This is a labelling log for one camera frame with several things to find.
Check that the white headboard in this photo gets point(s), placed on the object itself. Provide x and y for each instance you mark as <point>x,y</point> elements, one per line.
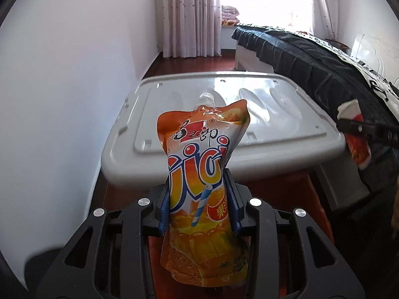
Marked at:
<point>374,49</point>

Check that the dotted pink curtain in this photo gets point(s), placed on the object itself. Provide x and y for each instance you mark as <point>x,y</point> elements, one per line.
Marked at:
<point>190,15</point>

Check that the sheer window curtain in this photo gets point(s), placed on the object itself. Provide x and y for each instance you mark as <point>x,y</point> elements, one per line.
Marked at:
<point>325,6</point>

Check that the folded quilts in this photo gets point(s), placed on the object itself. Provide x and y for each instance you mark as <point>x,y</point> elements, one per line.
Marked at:
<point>230,15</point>

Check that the white printed bedsheet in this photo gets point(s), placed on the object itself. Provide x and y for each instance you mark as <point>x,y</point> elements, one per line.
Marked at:
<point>371,74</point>

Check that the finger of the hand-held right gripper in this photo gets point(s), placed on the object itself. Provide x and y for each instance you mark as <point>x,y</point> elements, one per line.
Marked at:
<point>367,130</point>

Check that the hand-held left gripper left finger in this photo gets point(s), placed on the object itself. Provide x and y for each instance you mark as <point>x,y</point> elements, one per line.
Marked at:
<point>163,207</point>

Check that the white plastic storage bin lid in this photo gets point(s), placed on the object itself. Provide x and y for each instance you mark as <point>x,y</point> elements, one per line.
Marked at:
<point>280,124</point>

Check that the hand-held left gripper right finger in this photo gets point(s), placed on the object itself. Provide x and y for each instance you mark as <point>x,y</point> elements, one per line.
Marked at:
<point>235,207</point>

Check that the orange jelly drink pouch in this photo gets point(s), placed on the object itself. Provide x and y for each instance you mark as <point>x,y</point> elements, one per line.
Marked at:
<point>202,168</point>

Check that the orange printed white packet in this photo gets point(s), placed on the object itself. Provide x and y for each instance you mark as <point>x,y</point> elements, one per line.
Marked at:
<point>358,152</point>

